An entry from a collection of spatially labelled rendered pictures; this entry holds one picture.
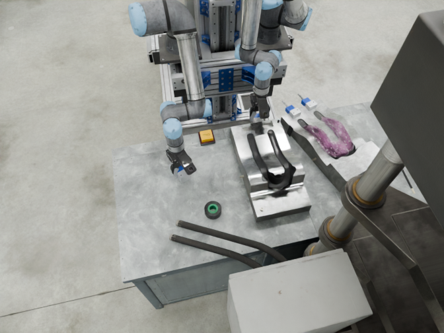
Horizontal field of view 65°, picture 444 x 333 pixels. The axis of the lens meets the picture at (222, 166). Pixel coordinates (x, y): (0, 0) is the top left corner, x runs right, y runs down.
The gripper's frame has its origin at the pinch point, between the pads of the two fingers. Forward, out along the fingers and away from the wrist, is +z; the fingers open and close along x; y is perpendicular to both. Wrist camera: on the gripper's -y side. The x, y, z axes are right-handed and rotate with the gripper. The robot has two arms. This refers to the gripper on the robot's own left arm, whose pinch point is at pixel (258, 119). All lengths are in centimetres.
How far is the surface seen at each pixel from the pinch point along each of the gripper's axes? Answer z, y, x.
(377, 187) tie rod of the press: -77, -84, 3
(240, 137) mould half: -4.4, -11.9, 13.5
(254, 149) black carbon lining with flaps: -3.3, -20.2, 8.1
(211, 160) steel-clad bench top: 4.6, -16.5, 29.3
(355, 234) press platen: -44, -84, -3
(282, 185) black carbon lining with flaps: -2.5, -42.1, 0.7
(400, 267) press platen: -44, -97, -11
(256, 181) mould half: -8.7, -40.6, 13.4
